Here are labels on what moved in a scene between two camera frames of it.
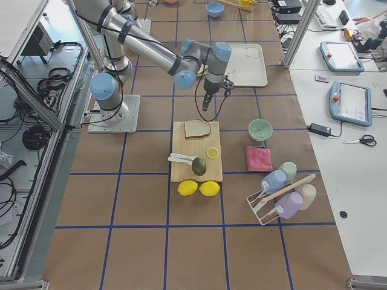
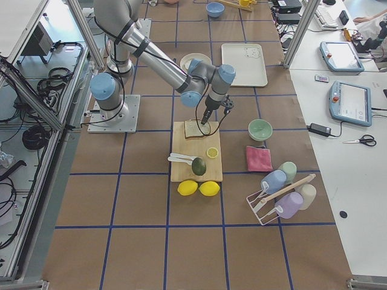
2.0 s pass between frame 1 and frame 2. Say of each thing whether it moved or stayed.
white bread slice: stayed
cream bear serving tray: stayed
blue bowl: stayed
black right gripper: moved
